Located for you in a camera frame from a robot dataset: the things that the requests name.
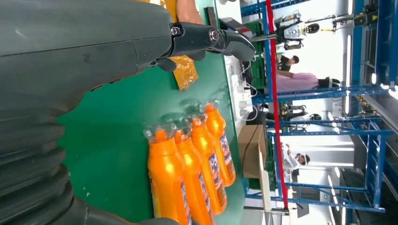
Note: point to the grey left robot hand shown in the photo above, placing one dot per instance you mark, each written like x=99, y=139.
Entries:
x=77, y=37

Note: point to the orange detergent bottle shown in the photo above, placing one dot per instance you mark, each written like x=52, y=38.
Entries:
x=214, y=124
x=166, y=180
x=202, y=146
x=192, y=161

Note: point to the person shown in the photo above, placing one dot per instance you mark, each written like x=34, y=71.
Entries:
x=186, y=12
x=284, y=63
x=298, y=81
x=292, y=161

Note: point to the yellow plastic sheet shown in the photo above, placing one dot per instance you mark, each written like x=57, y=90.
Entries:
x=185, y=74

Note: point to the white power strip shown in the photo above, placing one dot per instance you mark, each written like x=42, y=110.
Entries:
x=241, y=102

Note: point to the green plastic crate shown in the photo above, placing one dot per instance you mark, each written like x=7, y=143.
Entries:
x=258, y=68

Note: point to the black case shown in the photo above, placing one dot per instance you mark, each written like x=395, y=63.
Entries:
x=256, y=118

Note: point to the cardboard box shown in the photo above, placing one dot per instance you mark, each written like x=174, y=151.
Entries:
x=248, y=149

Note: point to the red pole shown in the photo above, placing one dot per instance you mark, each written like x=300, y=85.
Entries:
x=275, y=93

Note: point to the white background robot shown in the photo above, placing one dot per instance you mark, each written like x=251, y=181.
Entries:
x=293, y=31

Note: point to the dark background robot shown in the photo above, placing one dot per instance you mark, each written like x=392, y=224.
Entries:
x=295, y=111

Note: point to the blue metal rack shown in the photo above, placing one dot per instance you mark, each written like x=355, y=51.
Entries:
x=373, y=149

